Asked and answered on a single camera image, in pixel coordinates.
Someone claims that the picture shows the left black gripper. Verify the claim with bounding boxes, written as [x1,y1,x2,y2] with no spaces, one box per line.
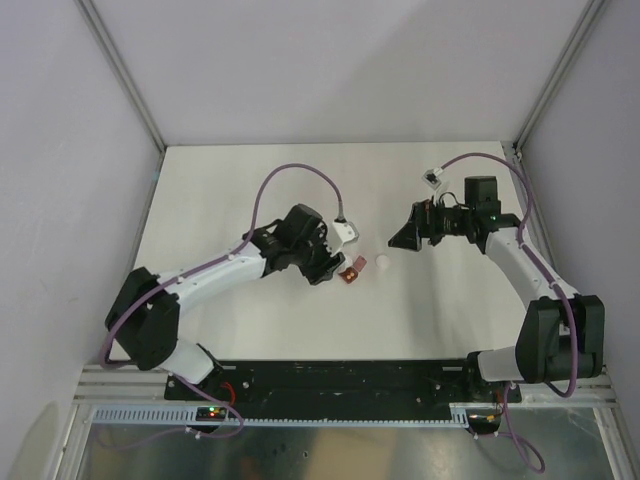
[291,225,344,285]

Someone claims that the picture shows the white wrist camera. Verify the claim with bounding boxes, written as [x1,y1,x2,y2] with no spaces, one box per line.
[327,219,359,252]
[422,167,448,199]

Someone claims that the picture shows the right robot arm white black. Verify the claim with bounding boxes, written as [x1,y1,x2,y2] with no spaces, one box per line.
[388,176,605,401]

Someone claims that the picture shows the left aluminium frame post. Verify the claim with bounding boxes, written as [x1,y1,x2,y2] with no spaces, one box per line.
[74,0,167,154]

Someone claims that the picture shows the right aluminium frame post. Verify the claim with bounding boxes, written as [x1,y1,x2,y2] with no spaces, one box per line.
[511,0,611,157]

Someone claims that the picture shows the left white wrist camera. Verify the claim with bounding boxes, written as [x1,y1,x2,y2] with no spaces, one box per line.
[327,219,359,252]

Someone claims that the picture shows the aluminium frame post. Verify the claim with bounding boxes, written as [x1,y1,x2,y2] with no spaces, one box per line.
[511,0,611,157]
[74,0,167,154]

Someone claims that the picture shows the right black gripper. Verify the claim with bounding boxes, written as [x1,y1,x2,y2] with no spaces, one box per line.
[388,195,474,252]

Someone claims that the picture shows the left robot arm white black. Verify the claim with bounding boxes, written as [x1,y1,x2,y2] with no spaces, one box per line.
[104,204,358,399]

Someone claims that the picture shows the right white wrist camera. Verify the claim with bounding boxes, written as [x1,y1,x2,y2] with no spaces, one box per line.
[422,167,448,199]

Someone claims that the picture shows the red pill organizer box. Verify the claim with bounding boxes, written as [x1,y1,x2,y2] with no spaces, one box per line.
[338,255,367,285]

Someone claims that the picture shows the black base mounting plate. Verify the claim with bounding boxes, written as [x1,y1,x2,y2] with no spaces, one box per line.
[164,359,522,418]

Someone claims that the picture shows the white bottle cap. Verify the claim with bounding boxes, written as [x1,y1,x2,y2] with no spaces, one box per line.
[375,254,391,271]

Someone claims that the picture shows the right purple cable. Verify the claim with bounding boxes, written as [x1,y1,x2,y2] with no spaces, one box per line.
[434,151,581,474]

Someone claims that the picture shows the grey slotted cable duct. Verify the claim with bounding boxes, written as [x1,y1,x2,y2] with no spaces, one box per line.
[92,404,497,428]

